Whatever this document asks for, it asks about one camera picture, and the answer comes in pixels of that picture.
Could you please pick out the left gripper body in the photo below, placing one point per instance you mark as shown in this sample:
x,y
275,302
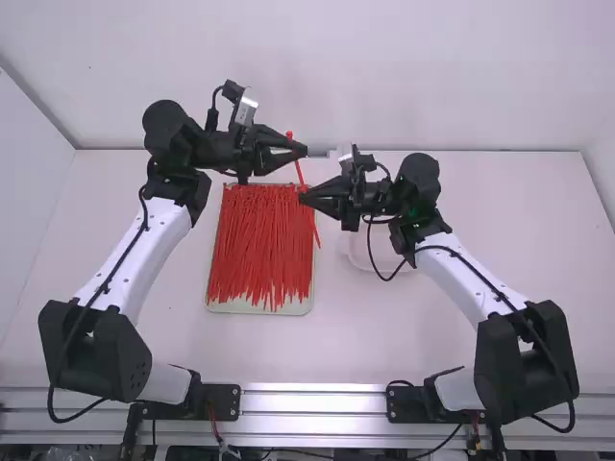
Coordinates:
x,y
221,149

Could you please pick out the silver rails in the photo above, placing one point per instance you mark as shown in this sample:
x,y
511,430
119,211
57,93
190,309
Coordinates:
x,y
312,408

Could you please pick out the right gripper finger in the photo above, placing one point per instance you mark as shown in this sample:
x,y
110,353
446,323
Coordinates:
x,y
329,209
334,188

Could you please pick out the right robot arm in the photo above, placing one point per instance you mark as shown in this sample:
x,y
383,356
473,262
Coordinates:
x,y
461,274

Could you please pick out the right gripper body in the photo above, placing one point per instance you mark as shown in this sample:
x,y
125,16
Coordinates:
x,y
370,199

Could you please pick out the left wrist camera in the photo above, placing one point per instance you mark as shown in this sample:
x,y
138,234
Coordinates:
x,y
245,109

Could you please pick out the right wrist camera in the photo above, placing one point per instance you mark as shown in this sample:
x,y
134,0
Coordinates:
x,y
353,161

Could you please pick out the pale tray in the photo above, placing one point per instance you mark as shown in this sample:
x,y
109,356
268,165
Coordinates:
x,y
230,311

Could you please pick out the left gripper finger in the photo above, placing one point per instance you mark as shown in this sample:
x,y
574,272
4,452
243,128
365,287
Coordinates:
x,y
274,162
276,139

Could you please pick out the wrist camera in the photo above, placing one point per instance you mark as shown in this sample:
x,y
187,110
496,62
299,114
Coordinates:
x,y
245,109
353,161

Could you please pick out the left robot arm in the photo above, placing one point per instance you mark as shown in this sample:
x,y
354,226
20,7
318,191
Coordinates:
x,y
158,225

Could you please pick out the white dish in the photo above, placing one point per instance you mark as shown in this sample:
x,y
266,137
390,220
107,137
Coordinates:
x,y
358,254

